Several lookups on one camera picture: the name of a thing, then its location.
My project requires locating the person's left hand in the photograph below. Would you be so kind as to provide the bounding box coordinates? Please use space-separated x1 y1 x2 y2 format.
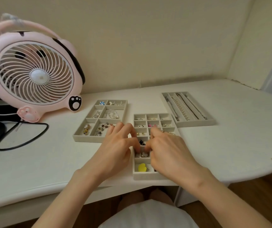
79 122 142 184

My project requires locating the person's right hand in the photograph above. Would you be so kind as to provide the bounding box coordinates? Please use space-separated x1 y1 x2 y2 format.
145 125 213 188

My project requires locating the brown stone bead bracelet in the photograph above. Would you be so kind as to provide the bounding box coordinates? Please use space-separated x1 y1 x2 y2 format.
94 123 115 136

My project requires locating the grey bracelet tray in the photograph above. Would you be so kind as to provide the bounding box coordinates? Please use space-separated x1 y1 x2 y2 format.
72 99 128 143

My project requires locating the grey earring grid tray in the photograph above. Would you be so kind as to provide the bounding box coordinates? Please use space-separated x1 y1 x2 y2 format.
133 113 182 181

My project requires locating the white pearl bead bracelet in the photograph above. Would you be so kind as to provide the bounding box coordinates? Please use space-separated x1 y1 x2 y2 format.
104 110 119 120

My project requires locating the grey necklace tray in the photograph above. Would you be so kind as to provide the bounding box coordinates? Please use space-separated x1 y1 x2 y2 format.
161 92 217 128

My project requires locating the small pearl bead necklace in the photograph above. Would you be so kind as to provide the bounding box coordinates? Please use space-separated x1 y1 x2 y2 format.
171 97 191 121

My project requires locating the silver chain necklace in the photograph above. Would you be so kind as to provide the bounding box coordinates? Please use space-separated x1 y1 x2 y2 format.
164 96 180 122

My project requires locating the brown cord necklace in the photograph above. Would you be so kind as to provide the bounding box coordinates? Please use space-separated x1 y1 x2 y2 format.
176 93 199 120

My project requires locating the silver necklace pink charm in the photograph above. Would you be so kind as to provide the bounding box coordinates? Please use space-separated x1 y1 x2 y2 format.
184 94 208 120

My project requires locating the person's right forearm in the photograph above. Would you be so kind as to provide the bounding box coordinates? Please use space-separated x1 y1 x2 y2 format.
186 169 272 228

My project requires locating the person's left forearm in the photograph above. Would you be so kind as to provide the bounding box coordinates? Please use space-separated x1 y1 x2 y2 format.
31 170 101 228

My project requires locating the white table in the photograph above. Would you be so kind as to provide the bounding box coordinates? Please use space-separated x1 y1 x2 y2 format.
0 79 272 228

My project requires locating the pink animal-shaped desk fan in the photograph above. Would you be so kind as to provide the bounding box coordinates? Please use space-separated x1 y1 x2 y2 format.
0 13 86 123

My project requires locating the black power cable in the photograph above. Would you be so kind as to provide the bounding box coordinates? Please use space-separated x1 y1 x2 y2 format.
0 121 49 152

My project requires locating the white thin cable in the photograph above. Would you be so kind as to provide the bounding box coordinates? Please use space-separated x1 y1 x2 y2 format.
0 111 18 119

